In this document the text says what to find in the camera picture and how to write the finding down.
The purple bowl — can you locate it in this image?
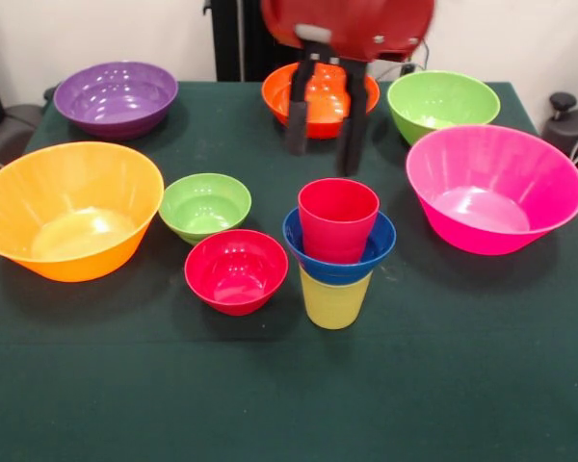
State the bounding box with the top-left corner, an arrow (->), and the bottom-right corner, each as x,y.
52,61 -> 179,141

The orange bowl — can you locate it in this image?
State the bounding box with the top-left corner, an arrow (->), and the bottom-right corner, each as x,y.
261,62 -> 381,141

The dark green tablecloth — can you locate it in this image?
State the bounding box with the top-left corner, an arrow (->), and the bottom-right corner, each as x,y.
0,80 -> 578,462

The large light green bowl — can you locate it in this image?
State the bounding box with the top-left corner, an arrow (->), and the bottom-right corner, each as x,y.
386,70 -> 501,146

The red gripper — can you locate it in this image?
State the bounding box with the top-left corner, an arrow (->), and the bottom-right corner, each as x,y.
259,0 -> 437,177

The large yellow-orange bowl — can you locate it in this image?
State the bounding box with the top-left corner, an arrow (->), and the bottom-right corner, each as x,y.
0,141 -> 166,283

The black round base with knob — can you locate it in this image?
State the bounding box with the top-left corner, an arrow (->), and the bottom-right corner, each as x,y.
541,90 -> 578,184

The large pink bowl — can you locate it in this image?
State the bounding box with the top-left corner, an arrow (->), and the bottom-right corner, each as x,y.
405,124 -> 578,257

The yellow translucent cup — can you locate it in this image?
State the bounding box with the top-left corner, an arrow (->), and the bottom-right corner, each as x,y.
299,267 -> 373,331

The small blue bowl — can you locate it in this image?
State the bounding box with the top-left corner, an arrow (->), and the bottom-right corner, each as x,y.
282,206 -> 397,286

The small red bowl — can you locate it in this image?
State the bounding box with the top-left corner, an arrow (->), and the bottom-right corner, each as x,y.
183,228 -> 290,318

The small green bowl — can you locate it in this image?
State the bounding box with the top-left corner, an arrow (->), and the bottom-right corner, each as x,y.
158,172 -> 252,245

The black wall cable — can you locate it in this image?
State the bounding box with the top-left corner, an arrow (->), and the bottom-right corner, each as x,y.
407,38 -> 433,68

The red cup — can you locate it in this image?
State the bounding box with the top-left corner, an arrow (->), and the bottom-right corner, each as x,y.
297,177 -> 381,265

